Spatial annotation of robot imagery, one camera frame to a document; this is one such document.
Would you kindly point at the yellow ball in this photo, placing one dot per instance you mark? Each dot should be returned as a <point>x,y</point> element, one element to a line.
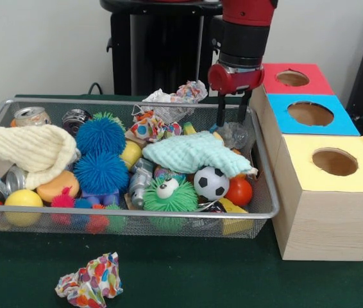
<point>23,205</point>
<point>132,154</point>

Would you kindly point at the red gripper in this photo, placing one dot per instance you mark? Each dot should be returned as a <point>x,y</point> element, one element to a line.
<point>236,79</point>

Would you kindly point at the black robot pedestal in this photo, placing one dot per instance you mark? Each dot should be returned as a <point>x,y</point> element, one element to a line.
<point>156,51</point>

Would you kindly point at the grey robot toy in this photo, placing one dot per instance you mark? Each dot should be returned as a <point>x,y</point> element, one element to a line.
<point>140,185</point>

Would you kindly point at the blue spiky ball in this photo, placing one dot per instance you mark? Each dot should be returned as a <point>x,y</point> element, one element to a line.
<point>101,135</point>
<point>101,172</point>

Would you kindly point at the black and white soccer ball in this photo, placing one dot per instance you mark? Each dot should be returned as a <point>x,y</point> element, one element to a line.
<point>211,183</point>

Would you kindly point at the wooden box with three holes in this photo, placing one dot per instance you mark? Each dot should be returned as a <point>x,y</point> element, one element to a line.
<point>326,212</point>

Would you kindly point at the crushed silver can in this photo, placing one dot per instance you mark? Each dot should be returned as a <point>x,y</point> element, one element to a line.
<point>31,117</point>

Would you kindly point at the crushed clear plastic bottle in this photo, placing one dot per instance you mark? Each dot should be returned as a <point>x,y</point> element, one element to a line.
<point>234,136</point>

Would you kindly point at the mint green waffle cloth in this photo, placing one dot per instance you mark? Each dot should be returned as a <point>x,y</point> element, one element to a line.
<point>194,154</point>

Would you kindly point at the orange round disc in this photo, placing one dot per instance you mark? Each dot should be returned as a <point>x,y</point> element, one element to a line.
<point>56,186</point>

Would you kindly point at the yellow cheese wedge toy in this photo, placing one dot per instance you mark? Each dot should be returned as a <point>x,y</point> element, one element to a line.
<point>233,208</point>

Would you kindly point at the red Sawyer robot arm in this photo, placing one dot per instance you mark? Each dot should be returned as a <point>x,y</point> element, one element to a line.
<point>245,32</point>

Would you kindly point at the red ball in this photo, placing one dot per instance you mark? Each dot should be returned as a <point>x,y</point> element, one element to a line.
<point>240,190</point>

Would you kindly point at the cream waffle cloth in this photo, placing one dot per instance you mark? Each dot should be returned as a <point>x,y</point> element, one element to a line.
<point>24,151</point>

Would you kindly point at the green fuzzy toy with eyes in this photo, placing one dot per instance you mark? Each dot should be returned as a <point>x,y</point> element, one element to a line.
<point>172,197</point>

